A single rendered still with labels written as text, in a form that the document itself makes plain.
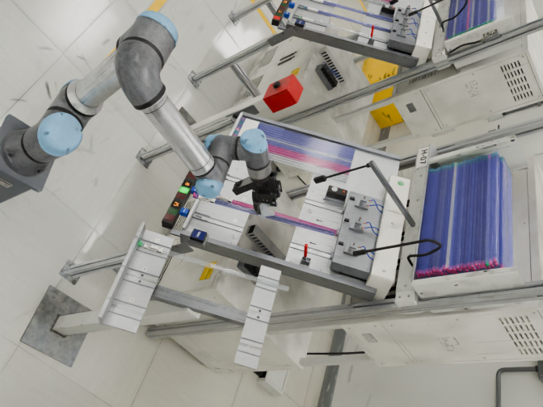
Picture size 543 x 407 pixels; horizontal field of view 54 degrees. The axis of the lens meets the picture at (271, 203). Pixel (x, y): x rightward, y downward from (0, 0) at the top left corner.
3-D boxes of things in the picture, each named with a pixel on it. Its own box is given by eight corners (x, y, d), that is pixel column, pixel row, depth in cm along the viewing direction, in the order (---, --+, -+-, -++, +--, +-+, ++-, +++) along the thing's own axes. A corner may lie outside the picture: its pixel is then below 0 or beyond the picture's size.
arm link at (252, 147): (241, 125, 159) (268, 127, 157) (247, 153, 167) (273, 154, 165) (233, 142, 154) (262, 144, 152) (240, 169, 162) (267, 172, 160)
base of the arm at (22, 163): (-7, 160, 157) (9, 151, 151) (12, 120, 165) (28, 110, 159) (38, 185, 167) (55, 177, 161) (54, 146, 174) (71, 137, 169)
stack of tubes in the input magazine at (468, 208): (414, 274, 172) (499, 262, 157) (428, 168, 204) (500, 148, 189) (430, 296, 179) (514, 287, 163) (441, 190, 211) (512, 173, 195)
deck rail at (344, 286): (179, 242, 191) (179, 232, 187) (182, 238, 193) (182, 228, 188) (371, 302, 185) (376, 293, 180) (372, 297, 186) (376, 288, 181)
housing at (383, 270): (360, 295, 187) (371, 274, 176) (380, 196, 218) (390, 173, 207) (382, 302, 186) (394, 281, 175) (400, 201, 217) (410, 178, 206)
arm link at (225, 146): (196, 154, 156) (231, 157, 154) (208, 127, 163) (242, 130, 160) (203, 172, 162) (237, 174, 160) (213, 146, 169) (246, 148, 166)
